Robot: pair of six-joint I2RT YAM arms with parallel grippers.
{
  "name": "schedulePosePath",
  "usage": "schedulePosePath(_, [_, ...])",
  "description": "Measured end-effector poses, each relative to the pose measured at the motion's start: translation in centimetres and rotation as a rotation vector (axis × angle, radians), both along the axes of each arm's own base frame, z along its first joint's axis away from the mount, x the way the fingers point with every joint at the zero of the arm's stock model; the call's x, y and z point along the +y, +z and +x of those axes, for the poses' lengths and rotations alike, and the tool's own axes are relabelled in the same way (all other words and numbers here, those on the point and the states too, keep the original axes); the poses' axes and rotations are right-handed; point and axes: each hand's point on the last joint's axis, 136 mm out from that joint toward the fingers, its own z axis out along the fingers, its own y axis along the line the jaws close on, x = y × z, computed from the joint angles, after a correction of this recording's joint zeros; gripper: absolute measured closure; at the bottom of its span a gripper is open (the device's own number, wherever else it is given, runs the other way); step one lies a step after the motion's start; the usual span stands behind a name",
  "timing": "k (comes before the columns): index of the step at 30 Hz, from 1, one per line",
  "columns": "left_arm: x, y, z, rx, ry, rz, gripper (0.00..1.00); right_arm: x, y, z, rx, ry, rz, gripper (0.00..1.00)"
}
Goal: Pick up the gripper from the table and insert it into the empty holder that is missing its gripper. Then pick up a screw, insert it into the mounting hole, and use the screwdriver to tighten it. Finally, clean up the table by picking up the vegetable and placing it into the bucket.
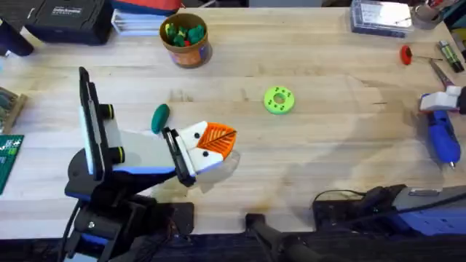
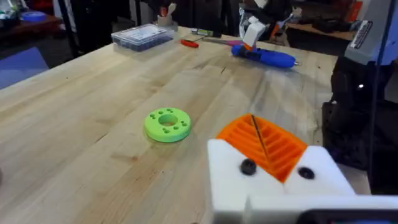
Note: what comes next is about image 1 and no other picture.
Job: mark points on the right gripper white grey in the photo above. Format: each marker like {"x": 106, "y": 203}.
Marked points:
{"x": 462, "y": 102}

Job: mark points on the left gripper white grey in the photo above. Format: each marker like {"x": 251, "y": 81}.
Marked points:
{"x": 145, "y": 153}

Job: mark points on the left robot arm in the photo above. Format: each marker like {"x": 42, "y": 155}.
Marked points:
{"x": 109, "y": 222}

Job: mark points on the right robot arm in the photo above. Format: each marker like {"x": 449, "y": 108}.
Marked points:
{"x": 418, "y": 211}

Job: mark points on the blue electric screwdriver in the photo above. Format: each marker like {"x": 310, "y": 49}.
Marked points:
{"x": 444, "y": 138}

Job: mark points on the dark green toy vegetable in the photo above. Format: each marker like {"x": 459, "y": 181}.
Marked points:
{"x": 160, "y": 118}

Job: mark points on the grey scissors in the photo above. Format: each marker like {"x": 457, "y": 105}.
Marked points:
{"x": 440, "y": 74}

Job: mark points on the green and black marker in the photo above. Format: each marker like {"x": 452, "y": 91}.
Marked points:
{"x": 450, "y": 56}

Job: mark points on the green disc with holes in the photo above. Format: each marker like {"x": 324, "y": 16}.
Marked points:
{"x": 271, "y": 103}

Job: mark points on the grey cup with tools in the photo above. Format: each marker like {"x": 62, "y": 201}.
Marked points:
{"x": 426, "y": 16}

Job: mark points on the brown tub with toys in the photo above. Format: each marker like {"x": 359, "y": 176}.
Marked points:
{"x": 187, "y": 54}

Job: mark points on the clear plastic box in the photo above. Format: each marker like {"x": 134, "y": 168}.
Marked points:
{"x": 380, "y": 18}

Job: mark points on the black upright wrist plate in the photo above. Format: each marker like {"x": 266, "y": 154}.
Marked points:
{"x": 91, "y": 120}

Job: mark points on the stack of clear sheets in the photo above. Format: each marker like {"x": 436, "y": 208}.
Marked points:
{"x": 134, "y": 23}

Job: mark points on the red flat object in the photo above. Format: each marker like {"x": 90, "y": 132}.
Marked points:
{"x": 145, "y": 5}

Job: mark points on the black tool case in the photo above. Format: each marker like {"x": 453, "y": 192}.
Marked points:
{"x": 69, "y": 20}

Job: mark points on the green board with blocks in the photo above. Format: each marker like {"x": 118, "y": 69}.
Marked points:
{"x": 9, "y": 156}

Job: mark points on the wooden box with parts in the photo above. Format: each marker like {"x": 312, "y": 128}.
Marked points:
{"x": 9, "y": 107}

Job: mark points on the black block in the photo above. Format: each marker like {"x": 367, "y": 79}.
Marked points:
{"x": 14, "y": 40}

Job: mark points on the black stand post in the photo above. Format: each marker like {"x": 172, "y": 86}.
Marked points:
{"x": 276, "y": 240}

